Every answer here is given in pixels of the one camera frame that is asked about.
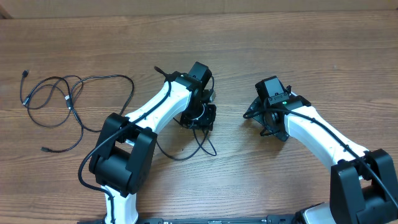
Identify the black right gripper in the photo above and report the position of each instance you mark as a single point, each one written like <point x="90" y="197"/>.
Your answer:
<point x="256" y="111"/>

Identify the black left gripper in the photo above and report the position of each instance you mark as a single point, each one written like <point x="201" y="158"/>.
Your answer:
<point x="203" y="117"/>

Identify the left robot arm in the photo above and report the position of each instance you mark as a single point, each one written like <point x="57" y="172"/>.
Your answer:
<point x="122" y="157"/>

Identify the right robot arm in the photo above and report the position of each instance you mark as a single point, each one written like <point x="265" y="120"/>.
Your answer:
<point x="363" y="183"/>

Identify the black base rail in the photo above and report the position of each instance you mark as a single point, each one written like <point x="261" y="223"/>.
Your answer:
<point x="270" y="219"/>

